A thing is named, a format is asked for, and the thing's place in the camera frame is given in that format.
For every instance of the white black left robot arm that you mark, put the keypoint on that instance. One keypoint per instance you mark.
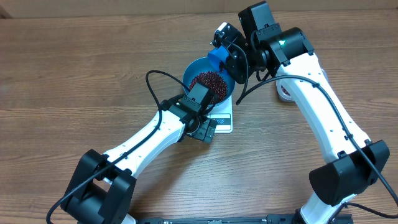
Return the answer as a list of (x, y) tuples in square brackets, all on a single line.
[(102, 185)]

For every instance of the clear plastic container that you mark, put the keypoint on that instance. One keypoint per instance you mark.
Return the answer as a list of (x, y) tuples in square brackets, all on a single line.
[(283, 94)]

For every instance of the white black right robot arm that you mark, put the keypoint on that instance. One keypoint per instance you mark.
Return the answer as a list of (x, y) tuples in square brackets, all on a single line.
[(353, 162)]

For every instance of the white digital kitchen scale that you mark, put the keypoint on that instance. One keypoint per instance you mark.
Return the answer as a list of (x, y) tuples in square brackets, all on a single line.
[(222, 113)]

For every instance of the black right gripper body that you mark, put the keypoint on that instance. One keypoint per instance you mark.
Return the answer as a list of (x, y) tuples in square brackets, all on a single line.
[(242, 70)]

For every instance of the teal plastic bowl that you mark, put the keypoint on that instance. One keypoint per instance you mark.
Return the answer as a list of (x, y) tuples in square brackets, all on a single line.
[(202, 71)]

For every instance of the blue plastic scoop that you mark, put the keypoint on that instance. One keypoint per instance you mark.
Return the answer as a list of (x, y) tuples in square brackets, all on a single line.
[(217, 58)]

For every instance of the red adzuki beans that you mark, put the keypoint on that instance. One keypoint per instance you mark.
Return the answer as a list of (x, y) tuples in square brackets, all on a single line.
[(211, 82)]

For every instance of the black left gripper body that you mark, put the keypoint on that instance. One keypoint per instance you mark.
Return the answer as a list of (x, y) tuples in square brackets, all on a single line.
[(204, 132)]

